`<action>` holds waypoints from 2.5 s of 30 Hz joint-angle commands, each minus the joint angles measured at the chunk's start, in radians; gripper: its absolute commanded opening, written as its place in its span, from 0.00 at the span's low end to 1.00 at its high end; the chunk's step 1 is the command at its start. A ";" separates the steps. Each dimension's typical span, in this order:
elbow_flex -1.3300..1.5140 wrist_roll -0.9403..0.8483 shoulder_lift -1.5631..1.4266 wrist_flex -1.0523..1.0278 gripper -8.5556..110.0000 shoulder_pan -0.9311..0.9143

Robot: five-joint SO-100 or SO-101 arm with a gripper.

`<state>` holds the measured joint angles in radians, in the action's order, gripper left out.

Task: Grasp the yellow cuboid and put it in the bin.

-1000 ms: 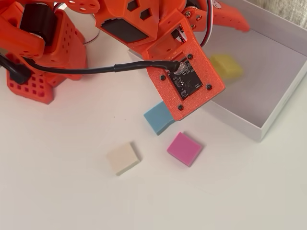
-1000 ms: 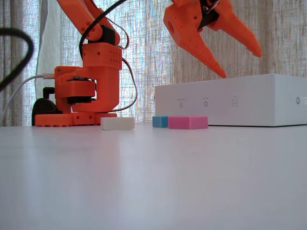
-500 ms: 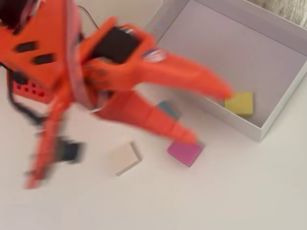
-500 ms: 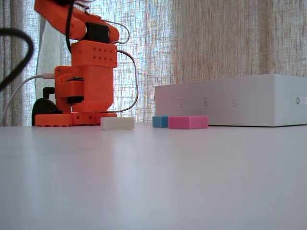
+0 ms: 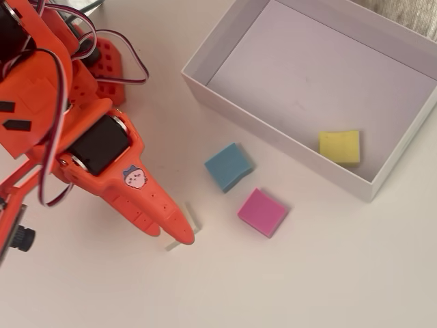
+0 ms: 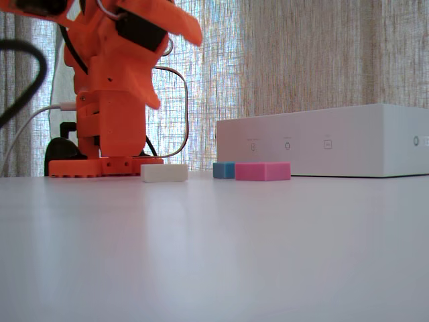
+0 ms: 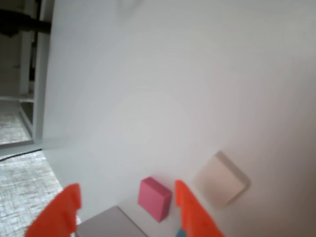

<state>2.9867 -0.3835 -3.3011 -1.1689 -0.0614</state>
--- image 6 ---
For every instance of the orange gripper, black servo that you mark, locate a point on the orange gripper, black servo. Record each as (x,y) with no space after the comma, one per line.
(142,31)

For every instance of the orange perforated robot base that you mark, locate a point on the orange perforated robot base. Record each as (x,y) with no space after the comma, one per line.
(77,167)

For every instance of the wrist camera on orange mount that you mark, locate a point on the wrist camera on orange mount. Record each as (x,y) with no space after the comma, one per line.
(40,5)

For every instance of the pink foam cuboid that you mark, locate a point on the pink foam cuboid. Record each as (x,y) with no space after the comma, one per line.
(261,171)

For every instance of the blue foam cuboid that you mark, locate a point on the blue foam cuboid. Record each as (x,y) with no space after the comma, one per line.
(223,170)

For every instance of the white cardboard box bin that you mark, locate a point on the white cardboard box bin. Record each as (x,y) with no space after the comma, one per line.
(335,144)

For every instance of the black table clamp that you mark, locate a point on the black table clamp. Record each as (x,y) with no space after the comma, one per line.
(60,151)

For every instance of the beige woven curtain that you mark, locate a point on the beige woven curtain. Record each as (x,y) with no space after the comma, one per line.
(301,50)

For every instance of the white foam cuboid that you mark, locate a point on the white foam cuboid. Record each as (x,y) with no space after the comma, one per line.
(164,172)

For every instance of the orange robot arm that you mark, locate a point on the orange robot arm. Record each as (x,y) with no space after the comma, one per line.
(110,127)

